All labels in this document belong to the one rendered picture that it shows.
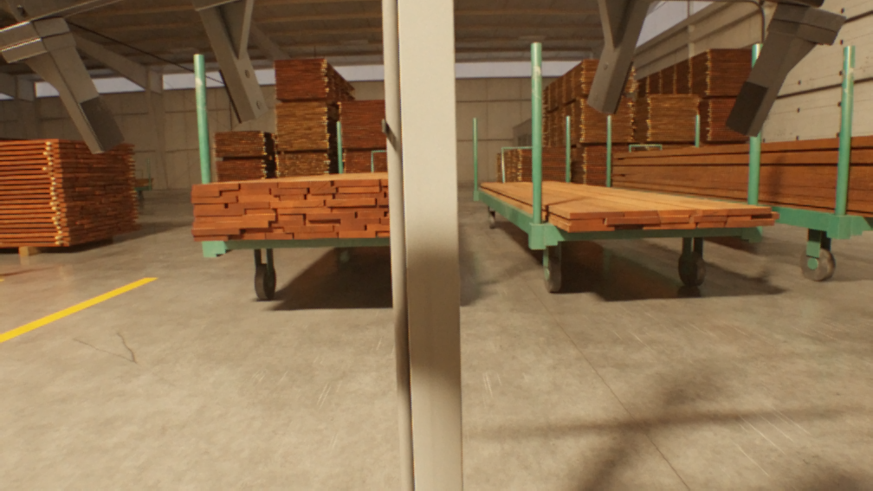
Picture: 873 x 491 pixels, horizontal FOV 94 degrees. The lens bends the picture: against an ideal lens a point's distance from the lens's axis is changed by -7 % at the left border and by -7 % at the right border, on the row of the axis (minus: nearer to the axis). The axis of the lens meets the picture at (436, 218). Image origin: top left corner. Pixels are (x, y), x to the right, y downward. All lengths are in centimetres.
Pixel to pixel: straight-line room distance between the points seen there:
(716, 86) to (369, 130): 758
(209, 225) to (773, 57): 196
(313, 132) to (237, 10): 944
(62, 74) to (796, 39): 55
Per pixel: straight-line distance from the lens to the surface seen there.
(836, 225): 294
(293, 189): 191
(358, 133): 953
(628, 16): 35
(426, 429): 58
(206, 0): 35
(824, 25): 45
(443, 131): 49
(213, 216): 206
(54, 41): 43
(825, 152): 316
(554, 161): 977
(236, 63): 35
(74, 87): 43
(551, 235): 214
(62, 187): 529
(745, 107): 44
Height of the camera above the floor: 70
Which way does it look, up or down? 7 degrees down
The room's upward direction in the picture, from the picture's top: 1 degrees counter-clockwise
